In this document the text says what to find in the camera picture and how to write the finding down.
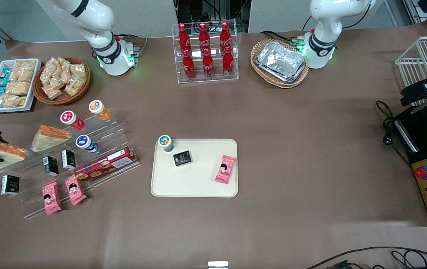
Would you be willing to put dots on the triangular sandwich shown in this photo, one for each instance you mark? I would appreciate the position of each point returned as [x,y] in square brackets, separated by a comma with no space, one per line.
[49,139]
[9,155]

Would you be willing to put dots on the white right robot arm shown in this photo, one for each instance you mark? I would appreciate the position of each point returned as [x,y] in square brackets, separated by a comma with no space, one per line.
[108,56]

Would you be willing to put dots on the aluminium foil tray stack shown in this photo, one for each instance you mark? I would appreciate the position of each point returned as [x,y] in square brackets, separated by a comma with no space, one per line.
[280,61]

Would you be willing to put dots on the cream plastic serving tray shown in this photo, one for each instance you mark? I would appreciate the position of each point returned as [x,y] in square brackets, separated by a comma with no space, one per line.
[198,183]

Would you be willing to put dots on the grey metal strip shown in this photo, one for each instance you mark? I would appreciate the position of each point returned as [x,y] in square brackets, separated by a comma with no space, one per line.
[419,109]

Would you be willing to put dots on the small black drink carton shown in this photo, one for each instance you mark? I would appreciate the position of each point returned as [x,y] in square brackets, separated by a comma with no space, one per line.
[10,185]
[51,166]
[68,160]
[183,158]

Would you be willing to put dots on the clear bag tan snacks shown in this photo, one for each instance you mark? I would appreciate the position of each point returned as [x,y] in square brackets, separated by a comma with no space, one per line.
[8,101]
[23,71]
[78,71]
[64,65]
[73,86]
[18,88]
[49,71]
[52,92]

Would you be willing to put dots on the black food warmer appliance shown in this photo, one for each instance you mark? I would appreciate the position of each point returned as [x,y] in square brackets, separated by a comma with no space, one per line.
[423,142]

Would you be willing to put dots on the small yellow blue packet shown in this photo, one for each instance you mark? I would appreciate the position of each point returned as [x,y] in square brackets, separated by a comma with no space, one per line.
[22,102]

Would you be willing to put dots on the white rectangular dish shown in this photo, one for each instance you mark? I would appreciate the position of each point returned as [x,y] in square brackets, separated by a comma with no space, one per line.
[30,97]

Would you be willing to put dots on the pink snack packet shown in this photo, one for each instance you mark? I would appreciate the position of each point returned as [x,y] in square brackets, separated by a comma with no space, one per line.
[75,190]
[225,169]
[51,198]

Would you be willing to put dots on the red cap yogurt bottle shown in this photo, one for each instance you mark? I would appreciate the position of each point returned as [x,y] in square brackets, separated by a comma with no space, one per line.
[70,119]

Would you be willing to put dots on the round brown wicker basket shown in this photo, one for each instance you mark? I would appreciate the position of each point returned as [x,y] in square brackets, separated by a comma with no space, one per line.
[64,100]

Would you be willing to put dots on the blue cap yogurt bottle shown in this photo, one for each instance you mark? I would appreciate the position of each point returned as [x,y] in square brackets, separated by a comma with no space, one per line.
[85,143]

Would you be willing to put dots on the clear acrylic stepped stand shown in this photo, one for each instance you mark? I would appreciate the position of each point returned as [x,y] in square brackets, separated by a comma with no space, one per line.
[97,164]

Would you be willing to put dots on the orange cap yogurt bottle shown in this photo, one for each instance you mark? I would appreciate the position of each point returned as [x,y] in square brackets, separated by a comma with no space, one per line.
[99,109]

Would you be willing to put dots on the long red cookie box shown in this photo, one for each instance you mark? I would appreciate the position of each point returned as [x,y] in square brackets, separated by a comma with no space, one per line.
[105,164]

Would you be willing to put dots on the oval light wicker basket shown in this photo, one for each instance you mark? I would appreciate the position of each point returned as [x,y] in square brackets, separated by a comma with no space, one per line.
[279,84]

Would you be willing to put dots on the green cap yogurt bottle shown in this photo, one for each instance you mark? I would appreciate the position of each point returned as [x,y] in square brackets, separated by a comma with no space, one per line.
[165,143]

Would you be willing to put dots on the clear acrylic bottle rack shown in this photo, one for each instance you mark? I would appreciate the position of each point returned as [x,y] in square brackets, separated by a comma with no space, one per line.
[232,76]

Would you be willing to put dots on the red cola bottle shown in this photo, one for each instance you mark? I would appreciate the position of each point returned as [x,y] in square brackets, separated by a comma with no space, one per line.
[225,36]
[208,65]
[228,63]
[189,67]
[204,37]
[184,39]

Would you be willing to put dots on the dark equipment rack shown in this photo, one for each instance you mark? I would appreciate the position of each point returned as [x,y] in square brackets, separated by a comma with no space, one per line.
[213,11]

